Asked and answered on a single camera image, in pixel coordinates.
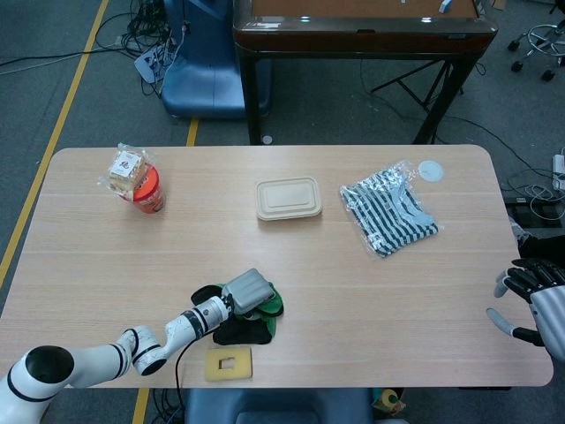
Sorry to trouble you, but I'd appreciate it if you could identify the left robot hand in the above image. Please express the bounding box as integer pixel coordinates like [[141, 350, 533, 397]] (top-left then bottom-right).
[[220, 268, 277, 318]]

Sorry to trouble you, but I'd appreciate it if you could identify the plastic wrapped sponge cake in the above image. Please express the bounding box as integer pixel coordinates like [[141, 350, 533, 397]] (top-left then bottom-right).
[[97, 143, 159, 202]]

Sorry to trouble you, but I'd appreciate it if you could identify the black floor cable bundle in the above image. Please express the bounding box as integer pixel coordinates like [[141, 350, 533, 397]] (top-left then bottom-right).
[[94, 0, 177, 96]]

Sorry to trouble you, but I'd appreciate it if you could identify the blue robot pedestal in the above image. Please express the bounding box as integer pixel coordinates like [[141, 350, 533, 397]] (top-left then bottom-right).
[[161, 0, 271, 119]]

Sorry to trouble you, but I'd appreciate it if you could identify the beige lidded food container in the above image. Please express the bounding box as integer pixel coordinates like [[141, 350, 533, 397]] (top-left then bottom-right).
[[255, 176, 324, 222]]

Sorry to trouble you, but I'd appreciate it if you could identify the chrome office chair base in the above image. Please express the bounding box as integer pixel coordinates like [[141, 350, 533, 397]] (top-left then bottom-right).
[[507, 24, 565, 83]]

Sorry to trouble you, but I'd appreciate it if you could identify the dark wooden mahjong table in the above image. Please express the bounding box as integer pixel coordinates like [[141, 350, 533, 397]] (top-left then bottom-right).
[[232, 0, 499, 146]]

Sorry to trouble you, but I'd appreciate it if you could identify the white power strip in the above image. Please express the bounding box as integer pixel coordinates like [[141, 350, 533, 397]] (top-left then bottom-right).
[[551, 154, 565, 191]]

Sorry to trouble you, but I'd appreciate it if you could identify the green and black microfiber cloth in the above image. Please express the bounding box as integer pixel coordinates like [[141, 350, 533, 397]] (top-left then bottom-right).
[[190, 282, 286, 347]]

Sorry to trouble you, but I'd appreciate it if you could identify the black grey bundle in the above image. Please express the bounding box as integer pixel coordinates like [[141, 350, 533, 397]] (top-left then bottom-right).
[[510, 216, 565, 262]]

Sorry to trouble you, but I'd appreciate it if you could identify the striped shirt in plastic bag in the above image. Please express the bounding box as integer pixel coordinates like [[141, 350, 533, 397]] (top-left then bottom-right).
[[338, 159, 444, 260]]

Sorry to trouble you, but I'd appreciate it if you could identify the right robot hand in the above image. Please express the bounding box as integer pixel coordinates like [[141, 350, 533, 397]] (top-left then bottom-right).
[[485, 258, 565, 361]]

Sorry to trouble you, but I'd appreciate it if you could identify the orange instant noodle cup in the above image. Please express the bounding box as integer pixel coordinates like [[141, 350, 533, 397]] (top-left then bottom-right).
[[131, 163, 167, 216]]

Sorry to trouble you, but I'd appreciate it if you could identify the white round sticker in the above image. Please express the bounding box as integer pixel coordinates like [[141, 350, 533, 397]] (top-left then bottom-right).
[[418, 159, 445, 182]]

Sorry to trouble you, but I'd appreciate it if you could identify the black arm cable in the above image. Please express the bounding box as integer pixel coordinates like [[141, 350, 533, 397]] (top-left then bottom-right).
[[174, 334, 200, 424]]

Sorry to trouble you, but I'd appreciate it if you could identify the yellow sponge with rectangular hole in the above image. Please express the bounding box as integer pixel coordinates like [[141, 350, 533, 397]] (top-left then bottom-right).
[[203, 347, 254, 382]]

